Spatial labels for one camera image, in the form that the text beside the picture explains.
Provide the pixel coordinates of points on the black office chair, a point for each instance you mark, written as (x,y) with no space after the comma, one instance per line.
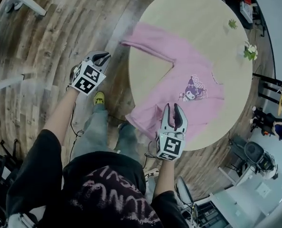
(266,122)

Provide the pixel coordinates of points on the white glass-top desk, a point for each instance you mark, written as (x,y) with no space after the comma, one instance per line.
(250,198)

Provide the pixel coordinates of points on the person's left yellow shoe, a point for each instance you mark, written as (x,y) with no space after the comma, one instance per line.
(99,98)

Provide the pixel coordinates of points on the pink cartoon print sweatshirt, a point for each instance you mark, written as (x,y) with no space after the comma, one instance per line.
(202,108)

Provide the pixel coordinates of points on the white flat box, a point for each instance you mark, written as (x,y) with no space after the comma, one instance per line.
(246,9)

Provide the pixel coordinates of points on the person's grey jeans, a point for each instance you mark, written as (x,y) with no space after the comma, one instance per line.
(91,132)

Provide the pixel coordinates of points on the person's black printed t-shirt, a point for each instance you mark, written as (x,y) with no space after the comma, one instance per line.
(96,193)

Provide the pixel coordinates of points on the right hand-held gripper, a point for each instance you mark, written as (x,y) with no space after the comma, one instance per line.
(170,146)

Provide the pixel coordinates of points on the person's left forearm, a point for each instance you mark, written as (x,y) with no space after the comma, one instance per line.
(58,120)

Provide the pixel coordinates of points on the white flowered potted plant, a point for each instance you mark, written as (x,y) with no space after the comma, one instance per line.
(250,51)

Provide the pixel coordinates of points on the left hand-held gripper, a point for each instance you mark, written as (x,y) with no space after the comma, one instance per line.
(87,78)

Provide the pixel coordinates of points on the person's right forearm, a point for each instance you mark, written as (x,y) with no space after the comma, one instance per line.
(164,177)

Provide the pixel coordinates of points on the small green potted plant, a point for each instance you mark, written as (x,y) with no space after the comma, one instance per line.
(232,24)

